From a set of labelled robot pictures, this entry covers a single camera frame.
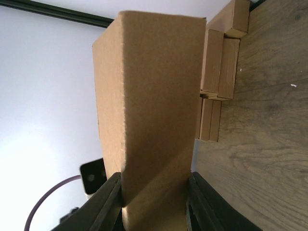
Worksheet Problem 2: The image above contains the folded cardboard box middle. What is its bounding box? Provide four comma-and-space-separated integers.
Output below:
200, 29, 240, 101

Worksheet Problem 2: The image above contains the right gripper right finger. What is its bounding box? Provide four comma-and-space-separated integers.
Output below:
186, 172, 261, 231

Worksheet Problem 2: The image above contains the black frame post left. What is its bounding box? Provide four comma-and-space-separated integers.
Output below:
0, 0, 113, 28

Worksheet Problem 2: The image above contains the small cardboard box rear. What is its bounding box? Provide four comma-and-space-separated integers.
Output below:
206, 0, 250, 39

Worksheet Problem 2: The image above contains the large folded cardboard box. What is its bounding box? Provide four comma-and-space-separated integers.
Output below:
195, 96, 222, 142

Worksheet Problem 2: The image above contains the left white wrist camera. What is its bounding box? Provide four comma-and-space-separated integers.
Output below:
79, 158, 107, 200

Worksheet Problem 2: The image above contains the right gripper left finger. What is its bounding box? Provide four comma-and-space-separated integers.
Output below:
53, 172, 122, 231

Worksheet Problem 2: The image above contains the brown cardboard box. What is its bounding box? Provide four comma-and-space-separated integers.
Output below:
92, 11, 206, 231

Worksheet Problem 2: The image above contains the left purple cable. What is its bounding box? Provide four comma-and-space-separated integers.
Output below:
24, 175, 84, 231

